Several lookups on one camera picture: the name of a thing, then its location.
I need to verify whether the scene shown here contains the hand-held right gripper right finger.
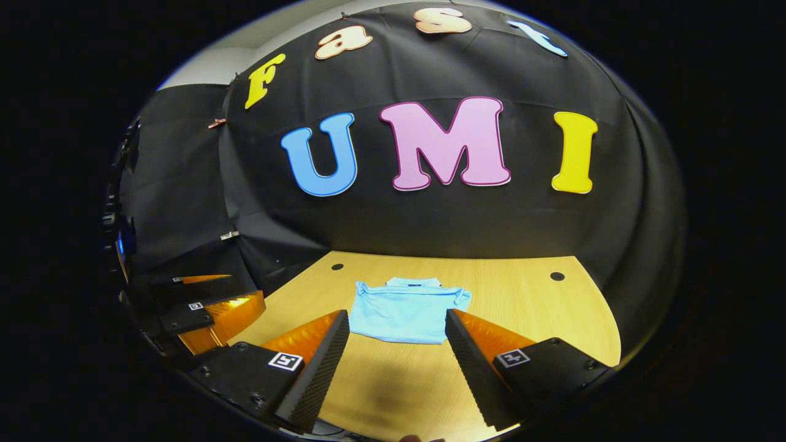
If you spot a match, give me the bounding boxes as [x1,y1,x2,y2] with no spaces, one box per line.
[445,309,612,432]

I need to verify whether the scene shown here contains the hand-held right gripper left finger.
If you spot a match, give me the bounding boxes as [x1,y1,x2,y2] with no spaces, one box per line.
[187,309,351,435]

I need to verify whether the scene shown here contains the light blue T-shirt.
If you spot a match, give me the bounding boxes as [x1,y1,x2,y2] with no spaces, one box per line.
[348,277,472,345]

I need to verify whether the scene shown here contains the black backdrop cloth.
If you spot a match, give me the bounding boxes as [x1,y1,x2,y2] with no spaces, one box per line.
[104,0,687,369]

